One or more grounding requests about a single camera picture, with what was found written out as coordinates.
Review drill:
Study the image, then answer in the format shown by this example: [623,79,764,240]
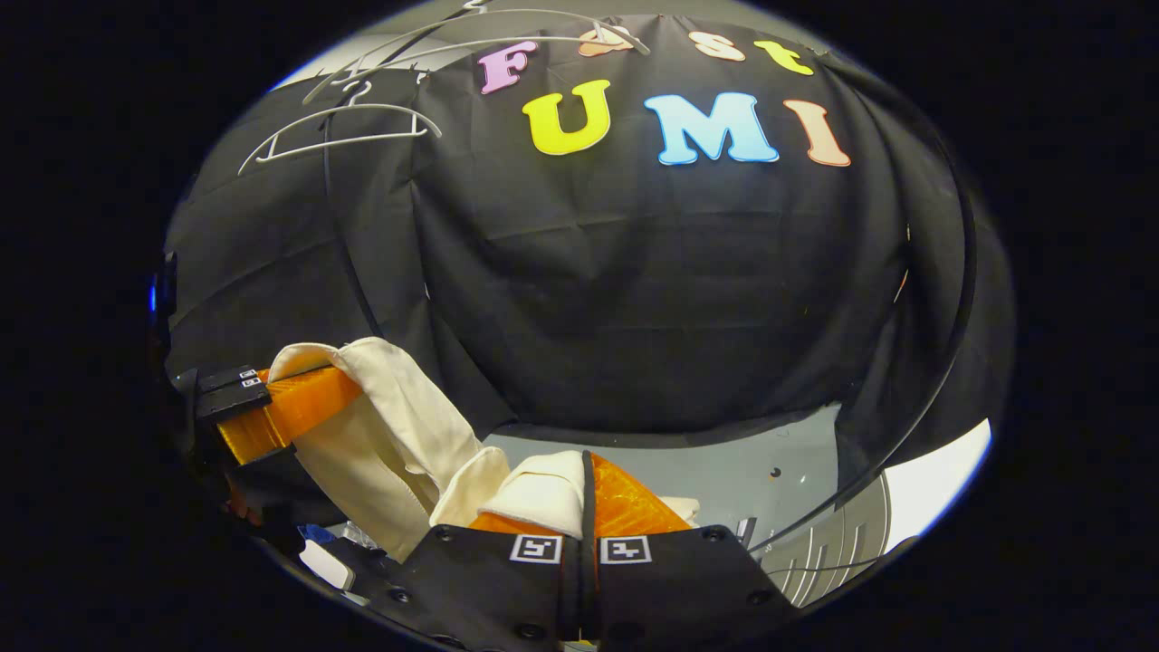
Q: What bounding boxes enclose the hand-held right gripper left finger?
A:
[394,451,590,648]

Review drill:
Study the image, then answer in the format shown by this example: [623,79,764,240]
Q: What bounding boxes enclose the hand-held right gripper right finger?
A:
[589,451,798,648]

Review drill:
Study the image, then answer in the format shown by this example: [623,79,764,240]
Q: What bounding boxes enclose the cream collared shirt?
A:
[267,337,703,562]

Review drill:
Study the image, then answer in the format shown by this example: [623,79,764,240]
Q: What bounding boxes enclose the white plastic hanger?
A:
[303,0,651,105]
[237,80,443,177]

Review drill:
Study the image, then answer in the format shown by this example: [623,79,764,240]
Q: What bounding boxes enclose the black metal clothes rack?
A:
[321,0,983,553]

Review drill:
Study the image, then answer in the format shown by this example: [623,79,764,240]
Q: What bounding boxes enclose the small white blue object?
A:
[297,523,356,591]

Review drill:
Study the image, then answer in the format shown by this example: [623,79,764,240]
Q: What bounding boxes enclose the grey slatted panel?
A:
[761,503,893,608]

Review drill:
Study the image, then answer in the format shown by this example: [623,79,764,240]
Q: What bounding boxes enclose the black backdrop cloth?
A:
[163,14,1015,508]

